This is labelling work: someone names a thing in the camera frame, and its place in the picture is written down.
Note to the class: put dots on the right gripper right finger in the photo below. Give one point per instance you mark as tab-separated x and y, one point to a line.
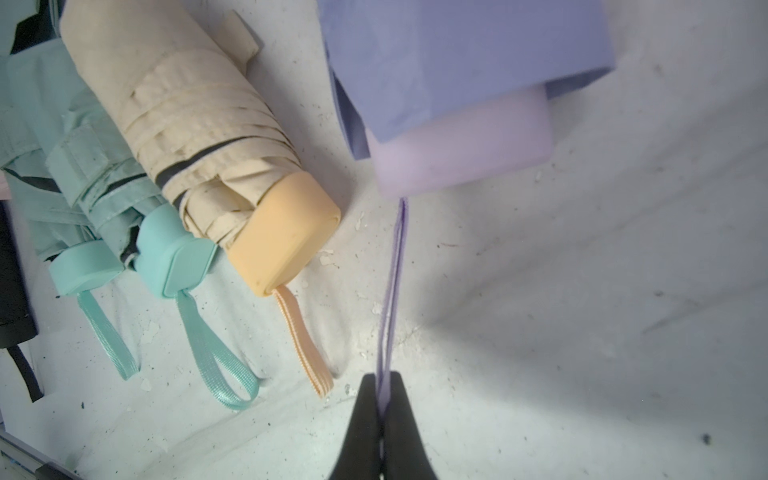
403	453

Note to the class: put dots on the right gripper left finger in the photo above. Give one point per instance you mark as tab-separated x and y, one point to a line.
359	458

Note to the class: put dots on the teal umbrella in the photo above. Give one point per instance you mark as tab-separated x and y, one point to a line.
58	149
171	262

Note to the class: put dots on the purple umbrella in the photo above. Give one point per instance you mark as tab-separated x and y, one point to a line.
397	65
495	137

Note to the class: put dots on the black umbrella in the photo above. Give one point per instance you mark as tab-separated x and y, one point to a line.
17	322

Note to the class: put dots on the yellow umbrella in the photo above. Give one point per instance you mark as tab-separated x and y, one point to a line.
181	99

